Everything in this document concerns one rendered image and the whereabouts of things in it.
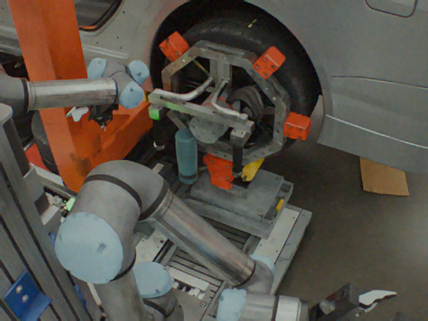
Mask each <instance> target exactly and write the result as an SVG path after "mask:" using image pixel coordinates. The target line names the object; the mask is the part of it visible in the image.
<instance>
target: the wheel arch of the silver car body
mask: <svg viewBox="0 0 428 321"><path fill-rule="evenodd" d="M245 2H249V3H250V4H249V8H253V9H256V11H257V10H259V11H261V12H265V13H267V14H269V15H273V14H272V13H271V12H270V11H268V10H267V9H266V8H262V7H261V6H260V5H257V4H256V3H254V2H250V1H248V0H185V1H183V2H181V3H179V4H178V5H176V6H175V7H174V8H172V9H171V10H169V11H168V13H166V14H165V16H163V18H162V19H161V20H160V23H159V24H158V26H157V28H156V29H155V31H154V33H153V35H152V38H151V42H150V47H149V51H148V70H149V80H150V87H151V91H152V92H153V91H154V90H155V89H160V88H161V87H162V86H163V80H162V77H161V76H162V73H161V71H162V70H163V69H164V61H165V60H166V58H167V56H166V55H165V54H164V53H163V52H162V51H161V49H160V48H159V47H158V46H159V45H160V44H162V43H163V42H164V41H165V40H166V39H167V38H168V37H170V36H171V35H172V34H173V33H175V32H176V31H177V32H178V33H179V34H180V36H181V35H183V34H185V33H186V32H187V31H188V30H189V29H190V28H191V27H192V26H194V25H195V24H196V23H197V22H199V21H200V20H202V18H203V17H205V16H206V15H208V14H210V13H212V12H214V11H218V9H224V8H232V7H234V6H235V5H238V7H245ZM274 17H275V18H276V19H277V20H278V21H279V22H282V20H281V19H279V18H278V17H277V16H275V15H274ZM282 23H283V22H282ZM283 24H284V25H285V26H286V27H287V28H288V29H289V30H290V31H291V32H292V33H293V34H294V36H295V37H296V38H297V39H298V41H299V42H300V44H301V45H302V47H303V48H304V50H305V51H306V53H307V54H308V56H309V58H310V59H311V61H312V64H313V66H314V69H315V71H316V74H317V76H318V77H319V82H320V91H319V94H320V95H321V96H322V97H323V114H324V115H323V125H322V128H321V131H320V133H319V137H318V139H317V141H316V142H317V143H319V142H320V138H321V136H322V134H323V131H324V128H325V123H326V119H325V117H326V98H325V93H324V88H323V85H322V82H321V79H320V76H319V72H318V70H317V68H316V65H315V63H314V61H313V59H312V57H311V56H310V53H309V52H308V50H307V49H306V48H305V46H304V45H303V43H302V41H301V40H300V39H299V38H298V37H297V36H296V35H295V33H294V32H293V31H292V30H291V29H290V28H289V27H288V26H287V25H286V24H285V23H283Z"/></svg>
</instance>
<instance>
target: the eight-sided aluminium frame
mask: <svg viewBox="0 0 428 321"><path fill-rule="evenodd" d="M197 56H199V57H205V58H207V59H214V60H216V61H219V62H227V63H230V64H233V65H236V66H241V67H243V68H245V70H246V71H247V72H248V74H249V75H250V76H251V78H253V79H254V80H255V82H256V83H257V84H258V85H259V86H260V87H261V89H262V90H263V91H264V93H265V94H266V95H267V97H268V98H269V99H270V100H271V101H272V102H273V103H274V105H276V109H275V117H274V133H273V138H271V139H269V140H267V141H264V142H262V143H260V144H257V145H255V146H254V147H252V148H248V149H245V148H243V162H242V163H243V164H242V165H243V166H246V165H249V164H251V163H253V162H255V161H257V160H259V159H262V158H263V157H266V156H268V155H270V154H273V153H277V152H278V151H281V149H282V147H283V146H284V144H285V143H286V141H287V136H284V123H285V119H286V118H287V116H288V115H289V111H290V104H291V102H290V100H291V97H290V95H289V94H288V92H287V91H285V90H284V88H283V87H282V86H281V84H280V83H279V82H278V81H277V80H276V79H275V77H274V76H273V74H271V75H270V76H269V77H268V78H267V79H264V78H263V77H262V76H261V75H260V74H259V73H258V72H257V71H256V70H255V69H253V68H252V67H253V65H254V64H255V63H256V61H257V60H258V59H259V57H257V56H256V54H255V53H253V52H250V51H248V50H242V49H238V48H235V47H230V46H226V45H223V44H215V43H212V42H208V41H203V40H200V41H199V42H197V43H195V44H194V45H193V46H192V47H191V48H190V49H189V50H188V51H187V52H186V53H185V54H184V55H183V56H181V57H179V58H178V59H176V60H175V61H174V62H171V63H170V64H169V65H168V66H166V67H165V68H164V70H162V71H161V73H162V76H161V77H162V80H163V86H164V90H166V91H168V92H172V93H176V94H179V89H178V80H177V74H178V70H180V69H181V68H182V67H183V66H186V65H187V64H188V63H189V62H190V61H192V60H193V59H194V58H196V57H197ZM167 115H168V117H169V118H170V119H171V120H172V121H173V122H174V124H175V125H176V126H177V127H178V128H179V129H180V130H182V129H184V128H188V129H190V127H189V123H190V120H191V117H190V116H189V115H188V114H186V113H184V112H180V111H177V110H174V109H170V111H169V112H168V113H167ZM196 148H197V149H198V150H199V151H202V152H204V151H205V152H207V153H209V154H212V155H215V156H217V157H221V158H224V159H226V160H227V161H231V162H232V144H228V143H225V142H223V141H219V140H217V141H215V142H213V143H206V142H203V141H200V140H199V139H197V138H196Z"/></svg>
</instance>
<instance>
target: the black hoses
mask: <svg viewBox="0 0 428 321"><path fill-rule="evenodd" d="M230 87H232V88H234V89H238V88H239V84H235V83H232V84H231V86H230ZM238 100H240V101H243V102H244V103H245V104H246V105H247V106H248V107H249V108H250V110H251V113H252V115H253V116H252V117H251V122H255V123H259V121H260V120H261V119H262V117H263V116H264V114H265V112H266V111H267V110H268V105H265V104H263V102H262V98H261V96H260V93H259V91H258V90H257V89H256V88H255V87H253V86H245V87H243V88H240V89H239V90H236V91H231V92H230V93H229V95H228V96H227V97H226V98H225V103H226V104H229V105H232V104H233V103H234V101H238Z"/></svg>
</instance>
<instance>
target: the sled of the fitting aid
mask: <svg viewBox="0 0 428 321"><path fill-rule="evenodd" d="M204 171H205V170H201V171H199V172H198V179H199V178H200V177H201V175H202V174H203V172H204ZM198 179H197V180H198ZM196 182H197V181H196ZM196 182H194V183H191V184H190V185H189V186H188V187H187V189H186V190H185V191H184V192H183V194H182V195H181V197H180V199H181V200H182V201H183V202H185V203H186V204H187V205H188V206H189V207H190V208H191V209H193V210H194V211H195V212H196V213H198V214H200V215H202V216H205V217H207V218H210V219H213V220H216V221H217V222H221V223H223V224H226V225H229V226H231V227H233V228H236V229H239V230H241V231H243V232H247V233H249V234H253V235H256V236H259V237H261V238H264V239H266V240H267V239H268V237H269V235H270V233H271V231H272V229H273V227H274V226H275V224H276V223H277V221H278V219H279V218H280V215H281V213H282V212H283V210H284V207H285V205H286V203H287V201H288V199H289V197H290V195H291V193H292V189H293V183H291V182H290V181H287V180H284V182H283V183H282V185H281V187H280V189H279V191H278V192H277V195H276V196H275V198H274V200H273V202H272V204H271V206H270V208H269V209H268V211H267V213H266V215H265V217H264V218H263V220H262V222H261V221H258V220H256V219H253V218H250V217H248V216H244V215H242V214H240V213H237V212H234V211H231V210H230V209H226V208H224V207H221V206H218V205H216V204H211V203H208V202H206V201H203V200H201V199H197V198H196V197H195V196H191V193H190V191H191V189H192V188H193V186H194V185H195V183H196Z"/></svg>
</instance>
